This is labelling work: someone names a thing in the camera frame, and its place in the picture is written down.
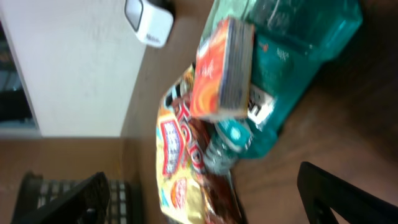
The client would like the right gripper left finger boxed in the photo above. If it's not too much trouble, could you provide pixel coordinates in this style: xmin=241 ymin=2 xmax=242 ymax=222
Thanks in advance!
xmin=11 ymin=172 xmax=110 ymax=224

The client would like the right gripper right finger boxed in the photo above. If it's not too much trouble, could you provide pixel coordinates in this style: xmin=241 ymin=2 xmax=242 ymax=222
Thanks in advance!
xmin=297 ymin=162 xmax=397 ymax=224

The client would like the yellow snack bag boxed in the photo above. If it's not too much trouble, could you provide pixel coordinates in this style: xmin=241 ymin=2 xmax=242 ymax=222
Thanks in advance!
xmin=156 ymin=65 xmax=205 ymax=223

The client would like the brown Top chocolate bar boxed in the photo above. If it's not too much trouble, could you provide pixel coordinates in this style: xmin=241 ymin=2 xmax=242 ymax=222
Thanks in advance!
xmin=166 ymin=93 xmax=244 ymax=223

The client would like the orange snack packet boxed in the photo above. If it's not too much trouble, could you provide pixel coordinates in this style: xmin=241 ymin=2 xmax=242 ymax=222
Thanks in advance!
xmin=190 ymin=17 xmax=254 ymax=121

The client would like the blue mouthwash bottle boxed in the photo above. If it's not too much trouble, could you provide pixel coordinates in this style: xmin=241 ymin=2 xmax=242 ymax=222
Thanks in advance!
xmin=215 ymin=0 xmax=363 ymax=161

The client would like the teal wet wipes pack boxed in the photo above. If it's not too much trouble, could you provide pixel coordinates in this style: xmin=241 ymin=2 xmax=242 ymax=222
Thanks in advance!
xmin=200 ymin=0 xmax=256 ymax=43

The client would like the white barcode scanner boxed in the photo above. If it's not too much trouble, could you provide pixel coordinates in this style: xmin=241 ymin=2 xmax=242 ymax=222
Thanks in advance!
xmin=124 ymin=0 xmax=175 ymax=48

